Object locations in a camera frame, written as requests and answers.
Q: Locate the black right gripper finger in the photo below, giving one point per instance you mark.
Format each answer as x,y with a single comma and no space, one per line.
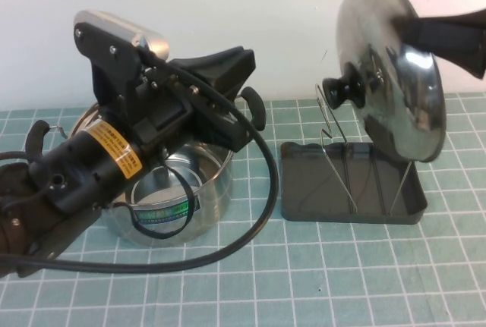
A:
455,19
455,48

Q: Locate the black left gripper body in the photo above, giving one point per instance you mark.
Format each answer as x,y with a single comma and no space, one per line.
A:
178,110

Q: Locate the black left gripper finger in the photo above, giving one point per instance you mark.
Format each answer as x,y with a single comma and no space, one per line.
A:
205,63
235,73

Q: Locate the steel pot lid black knob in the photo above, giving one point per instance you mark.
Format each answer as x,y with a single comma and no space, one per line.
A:
383,88

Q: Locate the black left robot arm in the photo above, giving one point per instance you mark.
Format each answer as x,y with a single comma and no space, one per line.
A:
76,167

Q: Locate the dark grey plastic drip tray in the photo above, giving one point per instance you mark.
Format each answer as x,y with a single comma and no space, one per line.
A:
311,186

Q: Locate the green white checked tablecloth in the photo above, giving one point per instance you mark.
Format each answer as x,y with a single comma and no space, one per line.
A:
303,285

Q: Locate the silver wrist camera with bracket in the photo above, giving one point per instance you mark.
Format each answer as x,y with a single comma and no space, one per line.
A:
114,50

